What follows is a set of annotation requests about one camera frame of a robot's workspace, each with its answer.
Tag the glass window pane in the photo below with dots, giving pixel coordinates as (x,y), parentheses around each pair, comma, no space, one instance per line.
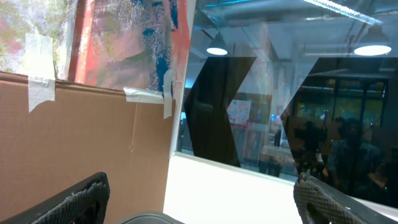
(291,96)

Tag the grey plastic mesh basket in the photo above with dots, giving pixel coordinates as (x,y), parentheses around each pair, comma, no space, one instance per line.
(150,218)

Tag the white tape strip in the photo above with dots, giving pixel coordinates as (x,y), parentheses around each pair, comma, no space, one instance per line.
(38,64)
(154,97)

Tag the brown cardboard sheet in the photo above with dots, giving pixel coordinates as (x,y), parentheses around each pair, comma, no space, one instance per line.
(84,130)

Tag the pendant lamp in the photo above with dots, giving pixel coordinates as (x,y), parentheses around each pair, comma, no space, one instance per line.
(373,43)
(217,45)

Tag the white tape strip left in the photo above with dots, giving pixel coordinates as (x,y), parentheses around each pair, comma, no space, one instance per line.
(38,64)

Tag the right pendant lamp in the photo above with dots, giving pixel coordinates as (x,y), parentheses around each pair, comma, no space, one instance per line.
(373,43)

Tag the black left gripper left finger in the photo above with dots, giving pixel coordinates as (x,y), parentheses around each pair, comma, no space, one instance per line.
(84,202)

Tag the painted canvas panel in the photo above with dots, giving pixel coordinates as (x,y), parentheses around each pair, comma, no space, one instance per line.
(104,43)

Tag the left pendant lamp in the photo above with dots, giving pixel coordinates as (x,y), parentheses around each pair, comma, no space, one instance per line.
(217,45)

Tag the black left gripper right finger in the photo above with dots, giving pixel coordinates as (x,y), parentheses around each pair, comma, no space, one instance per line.
(319,203)

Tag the white tape strip right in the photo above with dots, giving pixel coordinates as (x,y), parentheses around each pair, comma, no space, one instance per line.
(154,97)

